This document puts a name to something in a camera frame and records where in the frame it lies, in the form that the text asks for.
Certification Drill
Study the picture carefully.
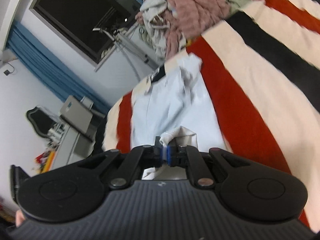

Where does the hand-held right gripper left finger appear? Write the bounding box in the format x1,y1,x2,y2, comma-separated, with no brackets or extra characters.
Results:
76,136,166,190

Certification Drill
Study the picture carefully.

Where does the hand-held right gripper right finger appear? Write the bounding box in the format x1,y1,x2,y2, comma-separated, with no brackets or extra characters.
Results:
166,144,252,190

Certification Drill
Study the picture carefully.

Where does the white t-shirt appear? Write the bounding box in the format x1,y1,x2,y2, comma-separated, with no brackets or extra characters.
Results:
131,54,233,180

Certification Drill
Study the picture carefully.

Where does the white dressing table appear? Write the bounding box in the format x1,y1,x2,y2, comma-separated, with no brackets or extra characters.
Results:
49,122,96,166

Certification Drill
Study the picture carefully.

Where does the white chair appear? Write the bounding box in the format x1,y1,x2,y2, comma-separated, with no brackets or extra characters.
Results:
59,95,105,141

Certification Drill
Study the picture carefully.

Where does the row of cosmetic bottles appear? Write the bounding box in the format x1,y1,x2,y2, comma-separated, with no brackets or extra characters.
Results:
47,122,66,146

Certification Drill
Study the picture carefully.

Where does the striped fleece blanket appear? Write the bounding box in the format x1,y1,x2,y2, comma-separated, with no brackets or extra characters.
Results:
101,0,320,233

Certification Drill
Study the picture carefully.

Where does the white stand pole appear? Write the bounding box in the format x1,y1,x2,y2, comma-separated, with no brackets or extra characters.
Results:
114,31,160,68

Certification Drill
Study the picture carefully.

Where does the orange tray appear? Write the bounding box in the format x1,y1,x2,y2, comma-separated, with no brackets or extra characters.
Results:
34,147,56,175

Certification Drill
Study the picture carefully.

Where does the wavy black-framed mirror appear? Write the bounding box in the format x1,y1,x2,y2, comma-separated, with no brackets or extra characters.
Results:
26,106,63,138

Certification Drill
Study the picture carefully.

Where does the blue curtain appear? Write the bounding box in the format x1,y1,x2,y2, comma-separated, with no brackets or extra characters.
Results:
6,21,110,110

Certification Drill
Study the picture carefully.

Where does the grey white hoodie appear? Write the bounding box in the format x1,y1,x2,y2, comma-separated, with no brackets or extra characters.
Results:
139,0,175,61

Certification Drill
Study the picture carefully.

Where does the pink fleece blanket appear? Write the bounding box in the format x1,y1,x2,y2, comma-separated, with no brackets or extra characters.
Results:
135,0,232,60

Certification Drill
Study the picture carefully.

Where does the dark window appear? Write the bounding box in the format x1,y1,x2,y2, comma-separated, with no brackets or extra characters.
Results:
29,0,143,72

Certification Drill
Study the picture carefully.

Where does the grey wall socket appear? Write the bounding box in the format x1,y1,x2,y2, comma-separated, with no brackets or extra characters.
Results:
2,65,16,77

